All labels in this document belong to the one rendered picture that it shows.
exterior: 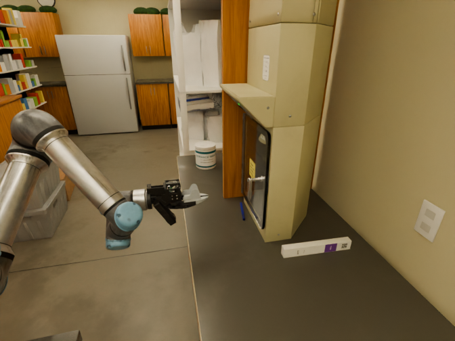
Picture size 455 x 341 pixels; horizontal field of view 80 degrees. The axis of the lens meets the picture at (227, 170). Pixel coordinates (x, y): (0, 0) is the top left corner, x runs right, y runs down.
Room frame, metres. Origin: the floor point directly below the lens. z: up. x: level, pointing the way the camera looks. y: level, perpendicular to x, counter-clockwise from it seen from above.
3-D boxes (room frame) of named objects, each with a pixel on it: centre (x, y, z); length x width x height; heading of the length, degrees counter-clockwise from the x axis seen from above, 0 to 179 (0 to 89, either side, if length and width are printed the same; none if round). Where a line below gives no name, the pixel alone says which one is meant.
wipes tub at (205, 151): (1.62, 0.14, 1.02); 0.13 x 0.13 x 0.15
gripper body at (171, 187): (0.83, 0.22, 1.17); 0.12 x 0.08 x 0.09; 102
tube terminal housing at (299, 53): (1.04, -0.24, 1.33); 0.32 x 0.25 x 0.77; 12
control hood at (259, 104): (1.01, -0.06, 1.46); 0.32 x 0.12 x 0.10; 12
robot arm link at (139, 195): (0.82, 0.30, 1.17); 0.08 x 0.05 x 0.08; 12
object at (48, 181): (2.28, 1.87, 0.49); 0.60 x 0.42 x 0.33; 12
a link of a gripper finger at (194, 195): (0.84, 0.11, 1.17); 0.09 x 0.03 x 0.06; 101
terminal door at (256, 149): (1.02, -0.11, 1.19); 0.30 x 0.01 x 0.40; 12
